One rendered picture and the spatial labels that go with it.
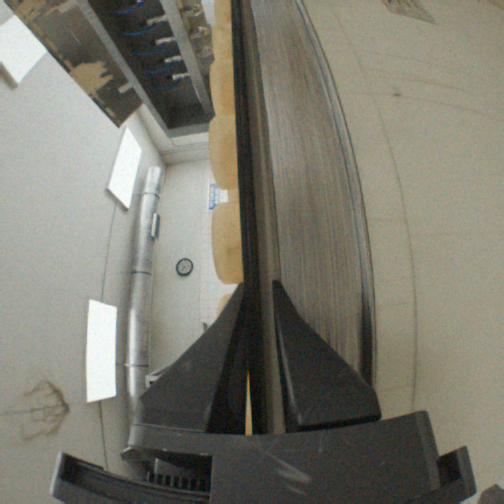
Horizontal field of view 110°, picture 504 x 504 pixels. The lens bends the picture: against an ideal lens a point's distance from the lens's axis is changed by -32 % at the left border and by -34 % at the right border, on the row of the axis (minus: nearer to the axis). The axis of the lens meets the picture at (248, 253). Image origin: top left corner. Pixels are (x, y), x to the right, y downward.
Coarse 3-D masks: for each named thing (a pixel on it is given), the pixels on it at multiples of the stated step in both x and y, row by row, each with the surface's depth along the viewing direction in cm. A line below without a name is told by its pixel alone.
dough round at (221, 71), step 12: (216, 60) 15; (228, 60) 15; (216, 72) 15; (228, 72) 15; (216, 84) 15; (228, 84) 15; (216, 96) 15; (228, 96) 15; (216, 108) 16; (228, 108) 16
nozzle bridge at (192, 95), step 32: (96, 0) 26; (128, 0) 31; (160, 0) 30; (192, 0) 42; (96, 32) 31; (160, 32) 42; (128, 64) 43; (160, 64) 52; (192, 64) 49; (160, 96) 62; (192, 96) 67; (192, 128) 71
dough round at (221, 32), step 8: (216, 24) 16; (224, 24) 15; (216, 32) 15; (224, 32) 15; (216, 40) 16; (224, 40) 16; (216, 48) 16; (224, 48) 16; (216, 56) 17; (224, 56) 17
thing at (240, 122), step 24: (240, 24) 16; (240, 48) 13; (240, 72) 12; (240, 96) 12; (240, 120) 12; (240, 144) 12; (240, 168) 12; (240, 192) 11; (240, 216) 11; (264, 408) 13; (264, 432) 11
